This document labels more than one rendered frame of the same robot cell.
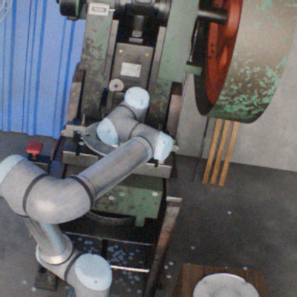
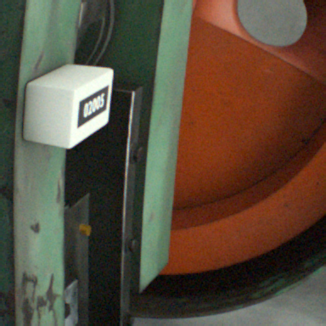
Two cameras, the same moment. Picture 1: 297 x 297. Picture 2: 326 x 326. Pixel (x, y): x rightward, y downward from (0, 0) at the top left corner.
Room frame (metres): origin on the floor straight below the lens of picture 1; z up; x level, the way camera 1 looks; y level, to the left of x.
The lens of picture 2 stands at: (1.18, 0.82, 1.48)
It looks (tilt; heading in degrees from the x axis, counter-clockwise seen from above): 17 degrees down; 291
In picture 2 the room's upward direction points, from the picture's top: 6 degrees clockwise
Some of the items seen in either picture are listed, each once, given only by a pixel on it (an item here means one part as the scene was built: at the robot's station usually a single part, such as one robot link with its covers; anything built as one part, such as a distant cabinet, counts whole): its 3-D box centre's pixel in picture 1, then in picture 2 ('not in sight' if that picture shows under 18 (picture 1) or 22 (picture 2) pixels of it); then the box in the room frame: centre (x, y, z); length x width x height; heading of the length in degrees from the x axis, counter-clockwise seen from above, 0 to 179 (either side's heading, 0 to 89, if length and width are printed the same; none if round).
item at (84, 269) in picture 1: (90, 278); not in sight; (0.91, 0.11, 0.62); 0.13 x 0.12 x 0.14; 63
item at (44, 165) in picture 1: (38, 176); not in sight; (1.39, 0.43, 0.62); 0.10 x 0.06 x 0.20; 96
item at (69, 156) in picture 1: (117, 145); not in sight; (1.65, 0.15, 0.68); 0.45 x 0.30 x 0.06; 96
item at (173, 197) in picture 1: (168, 179); not in sight; (1.81, -0.11, 0.45); 0.92 x 0.12 x 0.90; 6
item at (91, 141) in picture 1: (119, 138); not in sight; (1.52, 0.13, 0.78); 0.29 x 0.29 x 0.01
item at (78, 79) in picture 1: (60, 163); not in sight; (1.76, 0.43, 0.45); 0.92 x 0.12 x 0.90; 6
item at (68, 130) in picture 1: (81, 124); not in sight; (1.63, 0.31, 0.76); 0.17 x 0.06 x 0.10; 96
